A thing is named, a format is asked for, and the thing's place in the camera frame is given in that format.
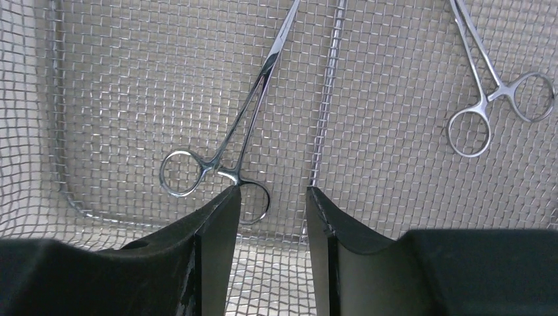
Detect surgical forceps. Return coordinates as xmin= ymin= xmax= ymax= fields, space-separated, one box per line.
xmin=159 ymin=1 xmax=300 ymax=225

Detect wire mesh instrument tray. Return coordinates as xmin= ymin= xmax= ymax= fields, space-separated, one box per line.
xmin=1 ymin=1 xmax=557 ymax=315

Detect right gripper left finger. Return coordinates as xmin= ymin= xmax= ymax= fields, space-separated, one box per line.
xmin=1 ymin=186 xmax=241 ymax=315

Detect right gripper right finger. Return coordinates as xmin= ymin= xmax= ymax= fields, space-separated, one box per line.
xmin=306 ymin=186 xmax=557 ymax=315

